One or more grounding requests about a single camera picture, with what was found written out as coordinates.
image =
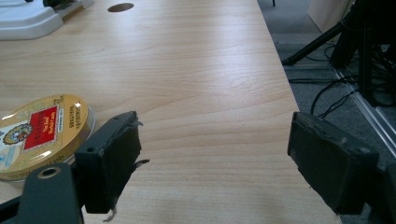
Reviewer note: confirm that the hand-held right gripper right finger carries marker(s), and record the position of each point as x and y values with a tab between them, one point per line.
330	161

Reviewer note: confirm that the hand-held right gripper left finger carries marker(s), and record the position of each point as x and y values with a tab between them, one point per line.
107	161

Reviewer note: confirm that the round yellow tin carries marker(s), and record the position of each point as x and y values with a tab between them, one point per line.
40	137

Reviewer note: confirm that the black tripod stand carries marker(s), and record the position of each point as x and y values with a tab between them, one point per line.
351	34

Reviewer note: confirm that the light wooden cabinet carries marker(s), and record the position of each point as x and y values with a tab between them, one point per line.
327	12

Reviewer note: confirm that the white plastic device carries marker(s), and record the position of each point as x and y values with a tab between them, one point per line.
29	18

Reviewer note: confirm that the metal floor rail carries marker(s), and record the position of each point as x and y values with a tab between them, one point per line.
369	112

